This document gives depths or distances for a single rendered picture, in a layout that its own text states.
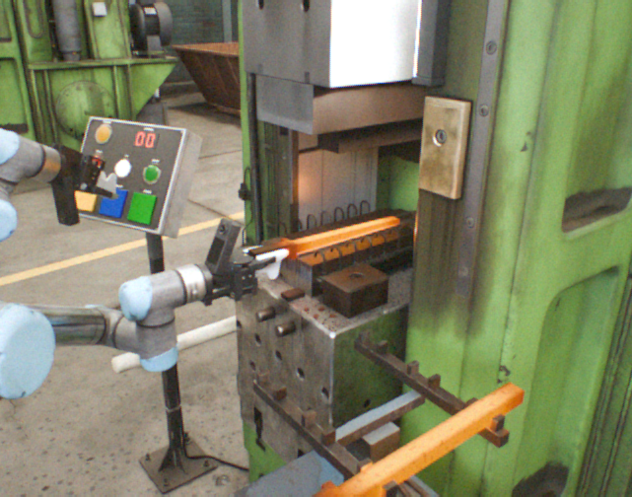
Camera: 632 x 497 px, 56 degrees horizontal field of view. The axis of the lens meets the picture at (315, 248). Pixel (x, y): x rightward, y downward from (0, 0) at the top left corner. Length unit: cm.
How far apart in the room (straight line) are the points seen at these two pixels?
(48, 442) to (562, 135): 205
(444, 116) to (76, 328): 76
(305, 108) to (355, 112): 11
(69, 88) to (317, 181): 462
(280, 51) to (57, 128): 490
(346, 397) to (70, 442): 140
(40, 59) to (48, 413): 386
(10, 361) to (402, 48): 87
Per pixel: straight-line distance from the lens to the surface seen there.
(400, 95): 131
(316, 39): 114
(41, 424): 258
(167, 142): 161
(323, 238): 134
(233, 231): 119
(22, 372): 87
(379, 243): 138
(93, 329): 121
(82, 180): 140
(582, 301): 146
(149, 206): 158
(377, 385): 133
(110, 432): 246
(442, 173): 110
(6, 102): 602
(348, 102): 121
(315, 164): 153
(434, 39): 107
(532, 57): 101
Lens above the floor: 152
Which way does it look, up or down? 23 degrees down
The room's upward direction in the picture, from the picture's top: 1 degrees clockwise
